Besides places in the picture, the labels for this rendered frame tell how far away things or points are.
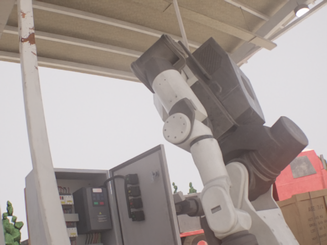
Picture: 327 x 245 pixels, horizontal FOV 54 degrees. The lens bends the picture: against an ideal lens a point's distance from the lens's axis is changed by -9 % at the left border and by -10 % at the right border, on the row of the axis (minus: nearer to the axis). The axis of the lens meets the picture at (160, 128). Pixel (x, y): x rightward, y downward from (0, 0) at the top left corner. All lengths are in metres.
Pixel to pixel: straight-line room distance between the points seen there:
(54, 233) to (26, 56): 0.78
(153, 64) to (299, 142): 0.46
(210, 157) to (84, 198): 1.03
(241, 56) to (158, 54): 7.13
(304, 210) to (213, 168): 3.43
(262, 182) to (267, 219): 0.11
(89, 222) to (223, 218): 1.06
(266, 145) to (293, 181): 10.16
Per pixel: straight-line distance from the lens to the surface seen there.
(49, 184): 1.26
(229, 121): 1.03
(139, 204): 1.62
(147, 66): 1.04
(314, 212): 4.36
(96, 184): 1.95
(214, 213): 0.78
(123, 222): 1.75
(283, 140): 0.95
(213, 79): 1.10
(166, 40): 1.04
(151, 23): 6.97
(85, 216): 1.76
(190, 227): 10.04
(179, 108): 0.90
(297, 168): 11.29
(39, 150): 1.31
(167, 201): 1.51
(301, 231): 4.12
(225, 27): 6.18
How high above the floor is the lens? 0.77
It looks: 21 degrees up
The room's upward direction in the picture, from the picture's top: 10 degrees counter-clockwise
